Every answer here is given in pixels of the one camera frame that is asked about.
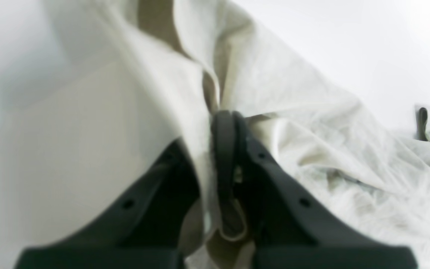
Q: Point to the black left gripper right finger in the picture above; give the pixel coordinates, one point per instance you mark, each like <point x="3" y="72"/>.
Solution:
<point x="290" y="228"/>

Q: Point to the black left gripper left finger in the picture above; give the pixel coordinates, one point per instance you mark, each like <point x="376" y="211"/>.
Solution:
<point x="139" y="230"/>

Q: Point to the beige T-shirt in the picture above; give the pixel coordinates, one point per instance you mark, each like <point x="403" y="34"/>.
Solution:
<point x="196" y="57"/>

